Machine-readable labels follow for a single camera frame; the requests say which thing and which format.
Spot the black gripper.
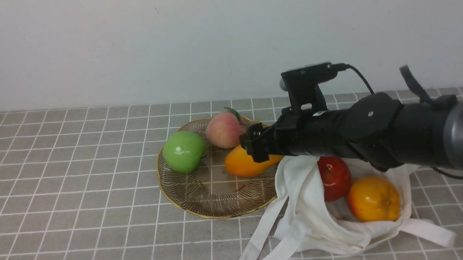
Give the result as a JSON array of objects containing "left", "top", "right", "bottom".
[{"left": 239, "top": 112, "right": 308, "bottom": 163}]

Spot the yellow mango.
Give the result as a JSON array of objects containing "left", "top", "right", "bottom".
[{"left": 224, "top": 145, "right": 283, "bottom": 178}]

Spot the white cloth bag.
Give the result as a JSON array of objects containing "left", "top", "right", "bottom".
[{"left": 239, "top": 156, "right": 456, "bottom": 260}]

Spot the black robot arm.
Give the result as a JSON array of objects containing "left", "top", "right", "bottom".
[{"left": 239, "top": 93, "right": 463, "bottom": 172}]

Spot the orange fruit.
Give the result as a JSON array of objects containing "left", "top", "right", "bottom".
[{"left": 347, "top": 176, "right": 401, "bottom": 222}]

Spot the red apple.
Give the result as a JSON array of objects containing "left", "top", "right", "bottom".
[{"left": 318, "top": 156, "right": 352, "bottom": 202}]

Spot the pink peach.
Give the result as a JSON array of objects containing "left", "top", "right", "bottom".
[{"left": 205, "top": 107, "right": 246, "bottom": 149}]

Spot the gold-rimmed glass plate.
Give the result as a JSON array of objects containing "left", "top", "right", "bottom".
[{"left": 155, "top": 143, "right": 277, "bottom": 219}]

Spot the green apple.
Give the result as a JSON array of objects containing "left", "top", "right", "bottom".
[{"left": 162, "top": 130, "right": 206, "bottom": 174}]

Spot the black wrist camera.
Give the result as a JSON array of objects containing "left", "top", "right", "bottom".
[{"left": 279, "top": 62, "right": 338, "bottom": 115}]

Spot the black camera cable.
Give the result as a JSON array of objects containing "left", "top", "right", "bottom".
[{"left": 333, "top": 62, "right": 375, "bottom": 97}]

